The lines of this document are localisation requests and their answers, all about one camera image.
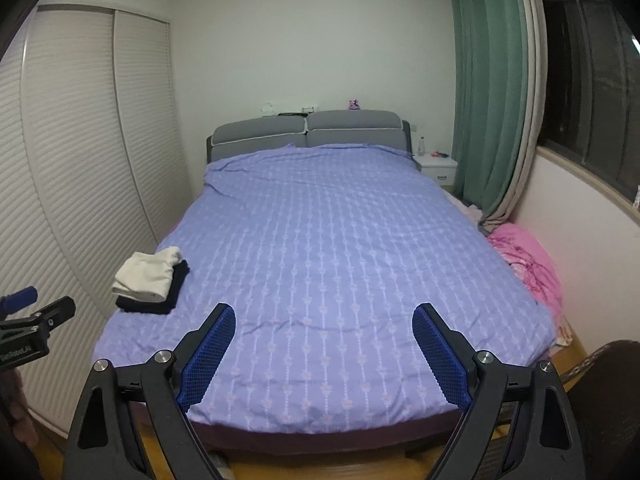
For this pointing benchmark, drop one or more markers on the dark chair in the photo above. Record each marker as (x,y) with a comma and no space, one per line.
(605,398)

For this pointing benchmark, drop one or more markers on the green curtain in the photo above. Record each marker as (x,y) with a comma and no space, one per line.
(490,66)

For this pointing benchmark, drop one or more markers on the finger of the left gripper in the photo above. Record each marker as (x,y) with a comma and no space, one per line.
(53,315)
(18,301)

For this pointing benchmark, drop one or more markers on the black folded garment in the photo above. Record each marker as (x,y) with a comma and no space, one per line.
(162,308)

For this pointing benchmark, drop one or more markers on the person's left hand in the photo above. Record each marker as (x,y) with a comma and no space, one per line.
(15,409)

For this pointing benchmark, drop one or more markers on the cream white pants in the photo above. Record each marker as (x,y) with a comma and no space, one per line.
(147,277)

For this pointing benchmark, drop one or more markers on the white slatted wardrobe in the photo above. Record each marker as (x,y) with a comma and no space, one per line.
(92,170)

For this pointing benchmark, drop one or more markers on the purple floral bed sheet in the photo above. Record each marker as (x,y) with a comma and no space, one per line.
(323,254)

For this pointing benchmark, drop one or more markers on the dark window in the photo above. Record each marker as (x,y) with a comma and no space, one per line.
(591,116)

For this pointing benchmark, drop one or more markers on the white nightstand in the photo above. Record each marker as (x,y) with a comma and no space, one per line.
(441,170)

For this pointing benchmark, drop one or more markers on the grey padded headboard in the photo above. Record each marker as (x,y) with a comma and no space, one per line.
(378,127)

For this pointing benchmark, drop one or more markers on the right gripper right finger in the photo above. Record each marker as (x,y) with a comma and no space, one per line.
(516,421)

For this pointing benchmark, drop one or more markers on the pink bedding pile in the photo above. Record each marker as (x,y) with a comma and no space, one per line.
(531,264)

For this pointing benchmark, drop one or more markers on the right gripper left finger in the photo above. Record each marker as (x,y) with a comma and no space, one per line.
(105,442)

